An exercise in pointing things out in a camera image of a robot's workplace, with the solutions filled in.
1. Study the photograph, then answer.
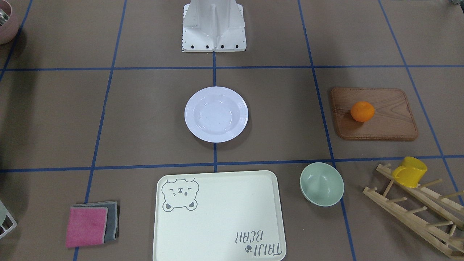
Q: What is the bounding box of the orange fruit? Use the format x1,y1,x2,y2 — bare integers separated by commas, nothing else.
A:
350,101,376,123

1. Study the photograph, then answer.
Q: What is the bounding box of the cream bear tray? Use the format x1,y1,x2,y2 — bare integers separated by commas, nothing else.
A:
152,170,287,261

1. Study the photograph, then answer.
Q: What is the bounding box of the white round plate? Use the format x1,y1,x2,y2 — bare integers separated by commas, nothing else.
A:
184,86,249,143

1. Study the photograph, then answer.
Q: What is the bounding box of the green bowl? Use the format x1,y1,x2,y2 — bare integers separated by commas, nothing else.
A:
299,162,345,207

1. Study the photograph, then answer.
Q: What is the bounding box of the grey folded cloth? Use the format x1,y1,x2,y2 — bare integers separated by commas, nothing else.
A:
71,201,118,243

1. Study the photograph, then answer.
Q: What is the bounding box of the brown wooden cutting board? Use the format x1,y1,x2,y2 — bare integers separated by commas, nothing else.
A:
329,87,419,141

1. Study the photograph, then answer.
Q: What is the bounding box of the pink folded cloth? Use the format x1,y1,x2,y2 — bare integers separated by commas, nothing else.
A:
65,207,108,248

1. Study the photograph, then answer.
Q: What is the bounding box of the yellow mug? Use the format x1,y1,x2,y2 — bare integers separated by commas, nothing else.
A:
391,156,428,188

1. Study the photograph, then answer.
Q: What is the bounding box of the pink bowl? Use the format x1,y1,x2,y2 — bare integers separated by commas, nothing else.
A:
0,0,20,45

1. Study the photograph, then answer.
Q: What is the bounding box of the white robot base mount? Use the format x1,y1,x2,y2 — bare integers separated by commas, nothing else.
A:
181,0,247,52

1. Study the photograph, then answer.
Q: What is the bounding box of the white wire cup rack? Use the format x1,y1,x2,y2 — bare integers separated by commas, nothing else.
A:
0,201,18,239

